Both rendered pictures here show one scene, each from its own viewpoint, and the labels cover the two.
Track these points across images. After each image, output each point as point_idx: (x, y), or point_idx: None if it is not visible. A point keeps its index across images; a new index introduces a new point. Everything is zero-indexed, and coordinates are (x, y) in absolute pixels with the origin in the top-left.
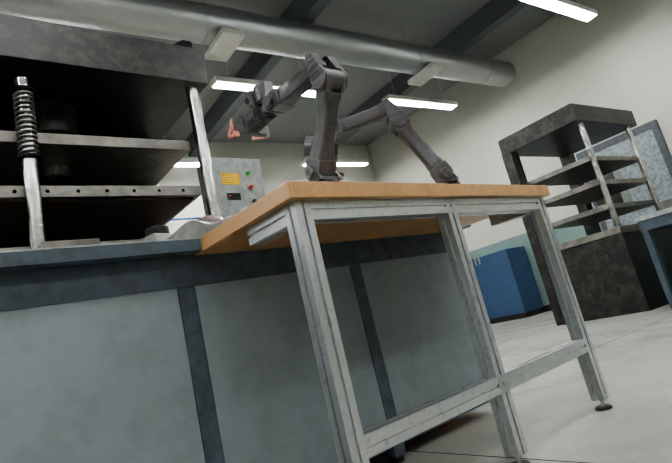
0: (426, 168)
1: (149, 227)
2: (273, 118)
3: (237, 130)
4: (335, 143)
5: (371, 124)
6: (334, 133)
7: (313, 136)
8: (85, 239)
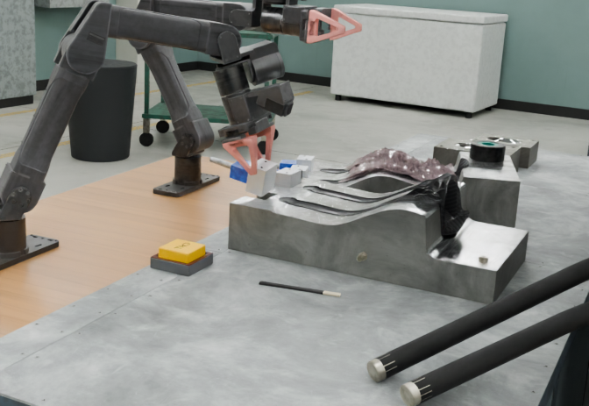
0: (48, 168)
1: (482, 140)
2: (266, 32)
3: (330, 30)
4: (216, 68)
5: (138, 40)
6: (163, 98)
7: (253, 44)
8: (437, 144)
